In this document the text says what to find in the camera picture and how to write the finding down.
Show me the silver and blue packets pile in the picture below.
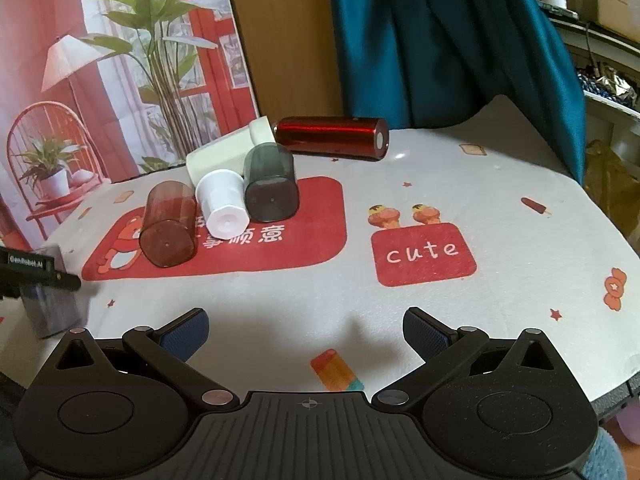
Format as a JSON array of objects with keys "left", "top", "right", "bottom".
[{"left": 575, "top": 62, "right": 640, "bottom": 111}]

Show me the wall poster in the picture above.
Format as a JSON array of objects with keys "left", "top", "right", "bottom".
[{"left": 0, "top": 0, "right": 262, "bottom": 257}]

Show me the wooden panel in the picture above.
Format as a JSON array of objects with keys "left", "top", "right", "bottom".
[{"left": 222, "top": 0, "right": 347, "bottom": 131}]

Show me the cream white cylinder bottle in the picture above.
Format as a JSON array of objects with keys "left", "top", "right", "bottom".
[{"left": 185, "top": 116, "right": 275, "bottom": 187}]

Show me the blue fuzzy cloth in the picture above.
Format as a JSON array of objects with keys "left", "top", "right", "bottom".
[{"left": 594, "top": 425, "right": 629, "bottom": 480}]

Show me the dark grey translucent cup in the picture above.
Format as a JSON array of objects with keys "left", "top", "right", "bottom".
[{"left": 242, "top": 143, "right": 300, "bottom": 223}]

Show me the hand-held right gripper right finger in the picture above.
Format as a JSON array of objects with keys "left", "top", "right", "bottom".
[{"left": 371, "top": 307, "right": 557, "bottom": 408}]

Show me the teal curtain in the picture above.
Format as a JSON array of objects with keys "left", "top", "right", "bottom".
[{"left": 325, "top": 0, "right": 589, "bottom": 187}]

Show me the brown translucent cup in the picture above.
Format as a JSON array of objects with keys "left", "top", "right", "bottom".
[{"left": 139, "top": 181, "right": 197, "bottom": 268}]

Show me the cardboard box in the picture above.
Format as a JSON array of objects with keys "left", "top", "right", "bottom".
[{"left": 569, "top": 0, "right": 640, "bottom": 42}]

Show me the white shelf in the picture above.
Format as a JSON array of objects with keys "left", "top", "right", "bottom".
[{"left": 546, "top": 7, "right": 640, "bottom": 133}]

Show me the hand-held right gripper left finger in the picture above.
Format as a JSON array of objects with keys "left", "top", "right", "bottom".
[{"left": 52, "top": 308, "right": 241, "bottom": 408}]

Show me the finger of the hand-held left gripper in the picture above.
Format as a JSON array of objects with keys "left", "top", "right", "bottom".
[{"left": 0, "top": 270, "right": 82, "bottom": 299}]

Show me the white plastic cup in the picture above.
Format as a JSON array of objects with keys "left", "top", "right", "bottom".
[{"left": 195, "top": 170, "right": 250, "bottom": 239}]

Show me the red metallic cylinder bottle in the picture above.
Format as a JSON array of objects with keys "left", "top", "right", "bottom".
[{"left": 273, "top": 116, "right": 390, "bottom": 162}]

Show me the printed white tablecloth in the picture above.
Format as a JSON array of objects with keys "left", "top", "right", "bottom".
[{"left": 0, "top": 94, "right": 640, "bottom": 407}]

